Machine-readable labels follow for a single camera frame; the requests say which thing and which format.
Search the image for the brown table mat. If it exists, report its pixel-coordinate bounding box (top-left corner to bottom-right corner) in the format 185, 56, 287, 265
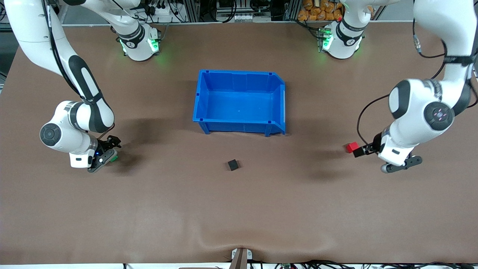
0, 22, 478, 265

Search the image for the blue plastic storage bin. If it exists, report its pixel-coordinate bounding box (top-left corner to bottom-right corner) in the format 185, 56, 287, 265
192, 69, 286, 137

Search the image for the white power strip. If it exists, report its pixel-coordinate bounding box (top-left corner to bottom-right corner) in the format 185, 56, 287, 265
149, 6, 177, 17

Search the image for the white terminal block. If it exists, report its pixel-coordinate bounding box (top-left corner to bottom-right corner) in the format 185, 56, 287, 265
229, 14, 271, 22

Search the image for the black electronics box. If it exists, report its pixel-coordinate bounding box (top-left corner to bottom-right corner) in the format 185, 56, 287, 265
217, 0, 248, 12

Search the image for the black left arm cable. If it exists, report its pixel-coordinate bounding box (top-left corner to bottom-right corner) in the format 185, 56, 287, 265
357, 0, 448, 146

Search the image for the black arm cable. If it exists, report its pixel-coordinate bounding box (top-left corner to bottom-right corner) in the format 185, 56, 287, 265
357, 0, 448, 146
41, 0, 115, 142

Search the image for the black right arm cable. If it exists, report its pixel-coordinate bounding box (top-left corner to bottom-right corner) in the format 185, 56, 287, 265
41, 0, 115, 142

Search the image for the metal table edge bracket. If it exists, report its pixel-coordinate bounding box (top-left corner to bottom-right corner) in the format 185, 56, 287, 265
231, 248, 252, 269

